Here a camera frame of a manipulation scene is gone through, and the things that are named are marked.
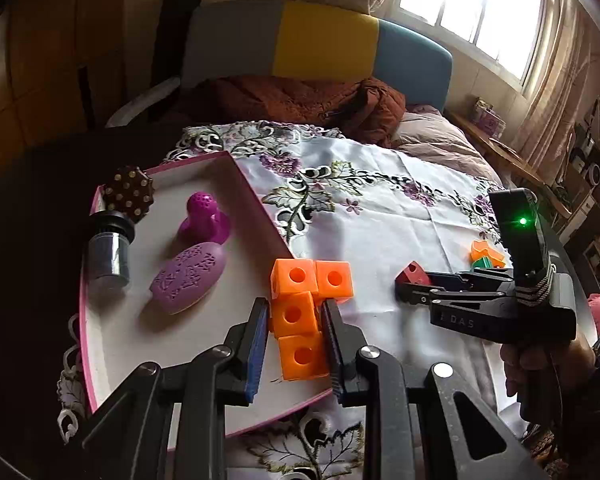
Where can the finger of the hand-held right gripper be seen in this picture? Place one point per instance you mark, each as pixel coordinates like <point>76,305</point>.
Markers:
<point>430,296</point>
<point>470,279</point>

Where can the purple printed box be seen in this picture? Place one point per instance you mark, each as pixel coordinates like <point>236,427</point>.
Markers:
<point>487,120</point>

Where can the green flanged toy piece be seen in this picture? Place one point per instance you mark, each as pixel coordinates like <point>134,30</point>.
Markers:
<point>485,262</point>

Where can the brown quilted jacket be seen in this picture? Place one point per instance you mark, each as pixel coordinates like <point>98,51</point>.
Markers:
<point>290,100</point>

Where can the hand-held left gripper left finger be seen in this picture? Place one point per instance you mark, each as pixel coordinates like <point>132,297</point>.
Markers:
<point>257,350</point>

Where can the person's right hand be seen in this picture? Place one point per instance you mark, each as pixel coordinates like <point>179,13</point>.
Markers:
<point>512,365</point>

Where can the pink duvet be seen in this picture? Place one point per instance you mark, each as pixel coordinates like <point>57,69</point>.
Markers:
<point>440,140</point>

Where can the purple oval patterned brush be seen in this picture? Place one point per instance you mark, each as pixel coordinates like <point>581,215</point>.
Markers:
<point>187,277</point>

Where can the person's right forearm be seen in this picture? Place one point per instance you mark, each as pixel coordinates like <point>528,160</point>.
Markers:
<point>590,410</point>

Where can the orange linked cube blocks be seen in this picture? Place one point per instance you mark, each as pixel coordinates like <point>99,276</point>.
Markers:
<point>292,315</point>

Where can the grey yellow blue headboard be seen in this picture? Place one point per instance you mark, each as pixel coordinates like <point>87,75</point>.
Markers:
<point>325,40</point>

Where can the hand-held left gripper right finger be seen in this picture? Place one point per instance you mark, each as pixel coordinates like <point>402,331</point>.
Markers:
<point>332,345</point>

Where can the white floral embroidered tablecloth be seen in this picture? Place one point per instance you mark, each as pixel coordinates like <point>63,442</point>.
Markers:
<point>380,200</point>

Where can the orange trough-shaped toy piece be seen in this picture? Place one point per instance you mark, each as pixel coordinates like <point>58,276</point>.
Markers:
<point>480,250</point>

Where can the red toy block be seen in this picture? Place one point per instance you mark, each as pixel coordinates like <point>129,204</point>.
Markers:
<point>412,276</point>

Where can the pink shallow cardboard box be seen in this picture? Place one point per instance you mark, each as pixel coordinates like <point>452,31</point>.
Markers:
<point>130,340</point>

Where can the black speaker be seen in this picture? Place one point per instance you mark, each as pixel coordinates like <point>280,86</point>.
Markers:
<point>592,172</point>

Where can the black rolled mat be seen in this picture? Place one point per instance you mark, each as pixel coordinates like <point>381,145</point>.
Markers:
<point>172,35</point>

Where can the bright window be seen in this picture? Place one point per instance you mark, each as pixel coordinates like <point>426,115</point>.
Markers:
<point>480,5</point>

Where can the wooden wardrobe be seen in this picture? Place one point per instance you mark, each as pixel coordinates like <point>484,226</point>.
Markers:
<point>40,60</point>

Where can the purple perforated cone toy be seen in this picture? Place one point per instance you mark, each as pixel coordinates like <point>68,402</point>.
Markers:
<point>202,215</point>

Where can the black lidded clear jar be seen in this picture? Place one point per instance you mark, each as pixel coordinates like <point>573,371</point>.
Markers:
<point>109,255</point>

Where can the wooden bedside shelf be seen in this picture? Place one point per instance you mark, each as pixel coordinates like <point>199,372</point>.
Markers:
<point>505,152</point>

